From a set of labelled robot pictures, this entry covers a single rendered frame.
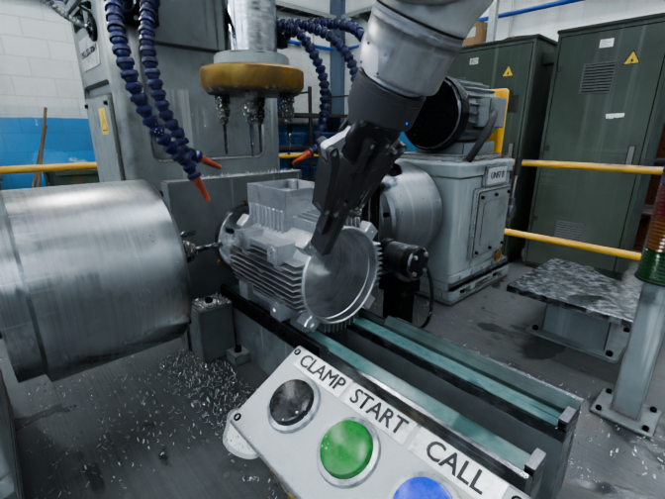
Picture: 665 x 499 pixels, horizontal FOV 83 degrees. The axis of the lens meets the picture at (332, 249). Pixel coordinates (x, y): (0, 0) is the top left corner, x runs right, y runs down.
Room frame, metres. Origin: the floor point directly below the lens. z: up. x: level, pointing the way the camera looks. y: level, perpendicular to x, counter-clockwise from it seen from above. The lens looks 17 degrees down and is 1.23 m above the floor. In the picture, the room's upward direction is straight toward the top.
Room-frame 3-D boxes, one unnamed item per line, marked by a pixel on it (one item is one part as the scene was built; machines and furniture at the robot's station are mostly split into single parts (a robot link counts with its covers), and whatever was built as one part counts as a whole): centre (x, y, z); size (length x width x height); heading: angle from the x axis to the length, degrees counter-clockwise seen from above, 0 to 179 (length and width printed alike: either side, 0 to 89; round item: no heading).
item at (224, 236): (0.77, 0.18, 1.01); 0.15 x 0.02 x 0.15; 132
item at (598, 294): (0.75, -0.55, 0.86); 0.27 x 0.24 x 0.12; 132
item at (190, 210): (0.82, 0.22, 0.97); 0.30 x 0.11 x 0.34; 132
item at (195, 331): (0.68, 0.24, 0.86); 0.07 x 0.06 x 0.12; 132
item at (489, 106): (1.10, -0.38, 1.16); 0.33 x 0.26 x 0.42; 132
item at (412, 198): (0.92, -0.13, 1.04); 0.41 x 0.25 x 0.25; 132
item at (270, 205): (0.66, 0.07, 1.11); 0.12 x 0.11 x 0.07; 41
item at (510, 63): (3.87, -1.44, 0.99); 1.02 x 0.49 x 1.98; 43
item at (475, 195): (1.10, -0.33, 0.99); 0.35 x 0.31 x 0.37; 132
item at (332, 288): (0.63, 0.05, 1.01); 0.20 x 0.19 x 0.19; 41
